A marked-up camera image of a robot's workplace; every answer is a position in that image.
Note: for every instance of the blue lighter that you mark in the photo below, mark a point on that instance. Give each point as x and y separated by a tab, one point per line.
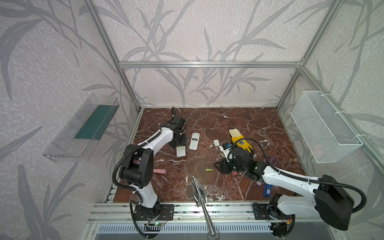
267	190

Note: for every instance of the red white remote control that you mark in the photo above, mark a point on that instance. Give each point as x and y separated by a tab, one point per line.
194	141

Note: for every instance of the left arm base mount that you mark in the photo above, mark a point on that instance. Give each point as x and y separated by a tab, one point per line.
162	212

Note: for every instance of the white green-screen remote control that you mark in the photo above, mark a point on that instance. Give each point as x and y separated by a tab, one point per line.
181	151

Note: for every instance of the white wire wall basket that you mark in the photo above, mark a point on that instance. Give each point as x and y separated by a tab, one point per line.
327	134

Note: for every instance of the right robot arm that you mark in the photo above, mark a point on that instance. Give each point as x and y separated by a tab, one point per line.
319	198

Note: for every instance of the white battery cover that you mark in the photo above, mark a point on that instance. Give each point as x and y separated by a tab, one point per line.
216	143

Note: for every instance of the clear plastic wall shelf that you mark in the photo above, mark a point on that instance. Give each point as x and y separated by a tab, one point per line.
79	138

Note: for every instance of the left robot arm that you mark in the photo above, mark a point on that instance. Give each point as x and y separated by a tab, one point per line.
135	169

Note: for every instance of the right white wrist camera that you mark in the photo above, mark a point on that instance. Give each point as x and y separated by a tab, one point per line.
225	149

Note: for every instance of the purple toy shovel pink handle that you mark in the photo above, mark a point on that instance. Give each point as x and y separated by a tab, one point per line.
156	171

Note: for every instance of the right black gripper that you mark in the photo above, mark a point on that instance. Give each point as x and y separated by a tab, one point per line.
226	163

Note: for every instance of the yellow black work glove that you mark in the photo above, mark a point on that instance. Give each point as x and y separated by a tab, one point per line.
240	141

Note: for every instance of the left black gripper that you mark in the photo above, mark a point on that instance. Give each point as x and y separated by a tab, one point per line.
178	142

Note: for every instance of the metal trowel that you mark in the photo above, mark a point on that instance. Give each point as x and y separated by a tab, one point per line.
201	200

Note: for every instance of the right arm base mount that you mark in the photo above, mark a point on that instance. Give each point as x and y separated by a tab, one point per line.
269	212

